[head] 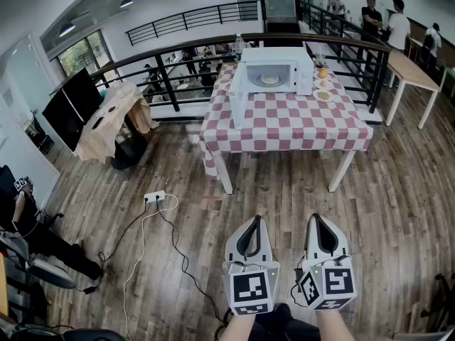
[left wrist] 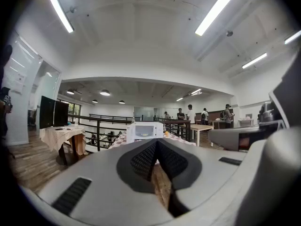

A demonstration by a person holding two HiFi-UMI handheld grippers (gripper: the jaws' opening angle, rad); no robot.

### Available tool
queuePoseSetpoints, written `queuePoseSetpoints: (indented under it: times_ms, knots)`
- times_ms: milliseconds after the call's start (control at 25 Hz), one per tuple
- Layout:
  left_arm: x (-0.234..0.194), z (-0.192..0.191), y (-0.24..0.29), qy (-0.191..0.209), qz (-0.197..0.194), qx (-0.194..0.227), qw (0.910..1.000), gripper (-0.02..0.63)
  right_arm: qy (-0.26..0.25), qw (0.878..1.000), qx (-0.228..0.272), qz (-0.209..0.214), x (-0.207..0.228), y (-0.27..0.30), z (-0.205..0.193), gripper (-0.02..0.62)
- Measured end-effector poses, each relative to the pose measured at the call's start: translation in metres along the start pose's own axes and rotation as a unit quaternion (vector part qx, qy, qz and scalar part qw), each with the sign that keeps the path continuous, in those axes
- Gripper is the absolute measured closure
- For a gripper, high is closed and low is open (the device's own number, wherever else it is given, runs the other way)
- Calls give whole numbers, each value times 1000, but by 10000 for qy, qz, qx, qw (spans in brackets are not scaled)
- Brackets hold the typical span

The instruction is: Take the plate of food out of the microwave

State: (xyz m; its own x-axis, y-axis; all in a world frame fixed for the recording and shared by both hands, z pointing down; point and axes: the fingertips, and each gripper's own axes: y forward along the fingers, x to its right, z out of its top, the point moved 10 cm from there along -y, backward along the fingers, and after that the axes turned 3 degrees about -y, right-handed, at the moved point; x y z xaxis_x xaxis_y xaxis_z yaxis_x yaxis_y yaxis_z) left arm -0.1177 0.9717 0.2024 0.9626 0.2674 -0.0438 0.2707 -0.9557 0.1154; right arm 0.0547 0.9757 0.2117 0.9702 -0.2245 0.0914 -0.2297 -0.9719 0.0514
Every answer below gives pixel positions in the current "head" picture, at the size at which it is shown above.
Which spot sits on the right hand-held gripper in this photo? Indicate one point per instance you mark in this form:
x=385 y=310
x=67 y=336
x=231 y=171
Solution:
x=337 y=282

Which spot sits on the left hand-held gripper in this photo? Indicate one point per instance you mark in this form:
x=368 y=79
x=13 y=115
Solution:
x=249 y=286

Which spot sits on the white plate of noodles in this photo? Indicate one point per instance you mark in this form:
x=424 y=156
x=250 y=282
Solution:
x=269 y=79

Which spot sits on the white microwave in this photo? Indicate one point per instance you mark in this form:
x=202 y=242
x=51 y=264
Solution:
x=273 y=57

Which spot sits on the person's right forearm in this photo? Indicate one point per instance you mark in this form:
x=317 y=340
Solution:
x=332 y=327

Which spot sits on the person's left forearm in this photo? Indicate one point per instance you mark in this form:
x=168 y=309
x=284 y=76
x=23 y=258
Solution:
x=236 y=329

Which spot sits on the person's black trousers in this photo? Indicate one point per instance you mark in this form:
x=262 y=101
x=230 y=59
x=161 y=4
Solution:
x=284 y=323

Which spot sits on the white power strip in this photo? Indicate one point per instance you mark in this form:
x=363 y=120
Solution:
x=155 y=196

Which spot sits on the black chair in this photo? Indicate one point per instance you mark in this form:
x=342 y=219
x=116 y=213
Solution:
x=440 y=297

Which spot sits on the table with checkered cloth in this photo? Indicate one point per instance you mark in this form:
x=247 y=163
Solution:
x=284 y=126

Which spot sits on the white plate of nuts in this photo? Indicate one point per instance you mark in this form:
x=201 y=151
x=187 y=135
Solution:
x=322 y=95

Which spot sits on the black round table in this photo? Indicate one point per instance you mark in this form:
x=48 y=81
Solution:
x=129 y=151

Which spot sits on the small white plate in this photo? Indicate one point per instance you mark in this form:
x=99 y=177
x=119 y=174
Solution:
x=317 y=86
x=316 y=77

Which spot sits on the white plate with red food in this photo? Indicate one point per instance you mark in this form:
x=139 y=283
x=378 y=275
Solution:
x=225 y=85

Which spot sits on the orange fruit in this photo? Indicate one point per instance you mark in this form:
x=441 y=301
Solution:
x=323 y=73

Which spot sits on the side table with beige cloth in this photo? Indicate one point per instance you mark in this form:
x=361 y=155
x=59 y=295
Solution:
x=106 y=133

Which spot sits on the black railing with wooden handrail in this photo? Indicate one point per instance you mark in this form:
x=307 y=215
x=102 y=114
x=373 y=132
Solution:
x=167 y=84

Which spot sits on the clear cup with straw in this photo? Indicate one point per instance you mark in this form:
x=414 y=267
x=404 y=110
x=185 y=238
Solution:
x=319 y=62

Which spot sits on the long light wooden table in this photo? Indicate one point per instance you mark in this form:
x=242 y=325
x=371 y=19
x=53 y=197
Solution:
x=412 y=71

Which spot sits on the black phone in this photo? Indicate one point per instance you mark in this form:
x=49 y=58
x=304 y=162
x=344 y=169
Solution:
x=97 y=123

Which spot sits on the grey office chair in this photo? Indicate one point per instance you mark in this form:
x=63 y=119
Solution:
x=49 y=274

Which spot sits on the clear water bottle green label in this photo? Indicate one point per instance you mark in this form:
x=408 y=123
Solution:
x=239 y=48

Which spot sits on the small teal-capped bottle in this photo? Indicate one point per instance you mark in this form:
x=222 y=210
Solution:
x=103 y=93

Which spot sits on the black metal railing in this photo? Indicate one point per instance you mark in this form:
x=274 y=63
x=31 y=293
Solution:
x=185 y=20
x=321 y=18

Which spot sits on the light wooden desk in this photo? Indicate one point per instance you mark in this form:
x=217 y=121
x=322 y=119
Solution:
x=3 y=286

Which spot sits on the large window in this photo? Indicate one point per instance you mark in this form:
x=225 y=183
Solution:
x=80 y=53

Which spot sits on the dome pendant lamp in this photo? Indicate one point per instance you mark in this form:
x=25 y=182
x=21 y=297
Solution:
x=126 y=3
x=67 y=30

